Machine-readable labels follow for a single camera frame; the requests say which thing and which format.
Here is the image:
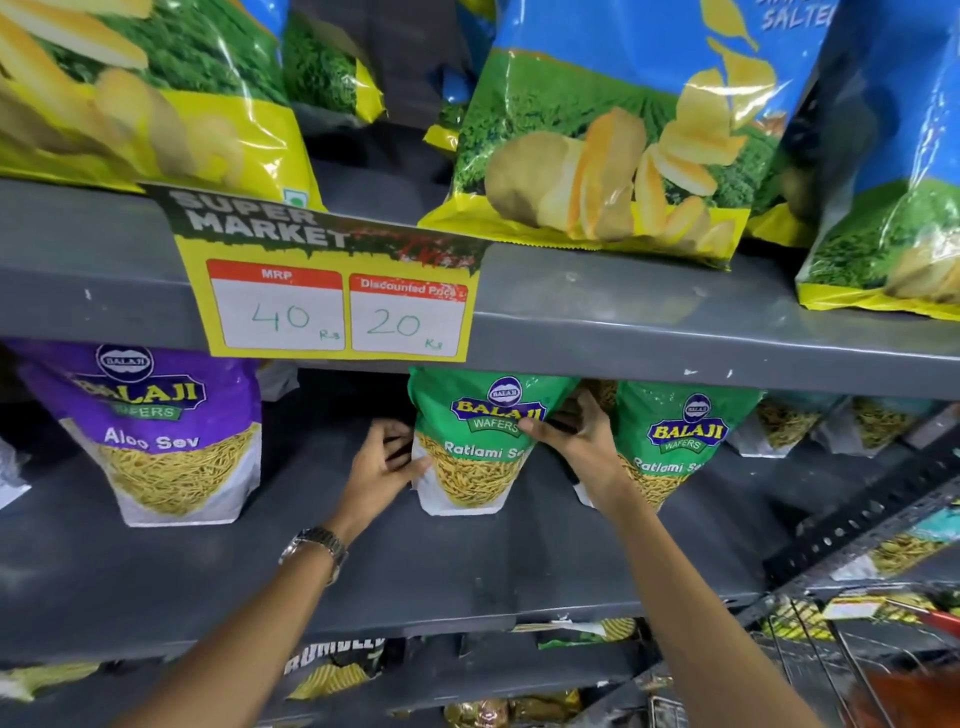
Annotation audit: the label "golden snack packets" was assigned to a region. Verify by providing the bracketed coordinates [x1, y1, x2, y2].
[442, 688, 584, 728]

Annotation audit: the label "person's left hand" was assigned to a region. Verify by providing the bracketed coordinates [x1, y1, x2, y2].
[332, 418, 434, 543]

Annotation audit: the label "clear yellow snack packet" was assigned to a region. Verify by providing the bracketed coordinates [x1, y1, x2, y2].
[729, 392, 835, 459]
[813, 396, 940, 458]

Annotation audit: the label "person's right hand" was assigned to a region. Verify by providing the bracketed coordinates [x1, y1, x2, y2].
[517, 388, 640, 520]

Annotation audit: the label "yellow price tag card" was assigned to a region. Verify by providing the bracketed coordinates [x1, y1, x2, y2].
[141, 181, 493, 363]

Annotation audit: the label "person's right forearm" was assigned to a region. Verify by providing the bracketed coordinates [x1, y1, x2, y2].
[600, 489, 826, 728]

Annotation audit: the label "silver metal wrist watch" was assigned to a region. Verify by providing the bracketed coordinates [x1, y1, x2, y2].
[278, 526, 350, 587]

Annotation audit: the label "metal wire shopping basket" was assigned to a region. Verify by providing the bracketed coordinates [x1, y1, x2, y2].
[645, 588, 960, 728]

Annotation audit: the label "teal yellow snack packet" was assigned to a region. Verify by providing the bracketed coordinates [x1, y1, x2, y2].
[831, 508, 960, 583]

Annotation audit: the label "yellow green chips bag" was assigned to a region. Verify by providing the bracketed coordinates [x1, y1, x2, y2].
[0, 0, 326, 213]
[281, 0, 387, 126]

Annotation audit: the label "white yellow snack packet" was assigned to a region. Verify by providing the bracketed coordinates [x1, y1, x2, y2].
[0, 662, 103, 704]

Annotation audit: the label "black slotted shelf upright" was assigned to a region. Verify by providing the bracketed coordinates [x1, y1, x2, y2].
[763, 426, 960, 595]

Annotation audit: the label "grey metal shelf board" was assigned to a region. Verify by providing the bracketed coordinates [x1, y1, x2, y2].
[0, 176, 960, 403]
[0, 390, 792, 669]

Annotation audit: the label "purple snack packet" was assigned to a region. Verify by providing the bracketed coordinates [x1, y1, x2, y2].
[4, 338, 263, 528]

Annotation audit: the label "black yellow snack packet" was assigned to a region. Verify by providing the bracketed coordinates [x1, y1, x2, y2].
[283, 637, 387, 703]

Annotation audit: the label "red basket handle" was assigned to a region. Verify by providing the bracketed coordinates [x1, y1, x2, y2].
[883, 598, 960, 640]

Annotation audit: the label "blue green chips bag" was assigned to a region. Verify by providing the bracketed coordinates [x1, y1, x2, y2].
[744, 112, 820, 250]
[795, 0, 960, 323]
[417, 0, 843, 270]
[423, 0, 498, 156]

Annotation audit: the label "white plastic packet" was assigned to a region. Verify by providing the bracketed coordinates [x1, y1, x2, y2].
[0, 436, 33, 513]

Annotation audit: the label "green yellow snack packet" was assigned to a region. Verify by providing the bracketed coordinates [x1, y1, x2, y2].
[512, 618, 639, 651]

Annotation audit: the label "person's left forearm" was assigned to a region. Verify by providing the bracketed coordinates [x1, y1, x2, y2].
[112, 525, 363, 728]

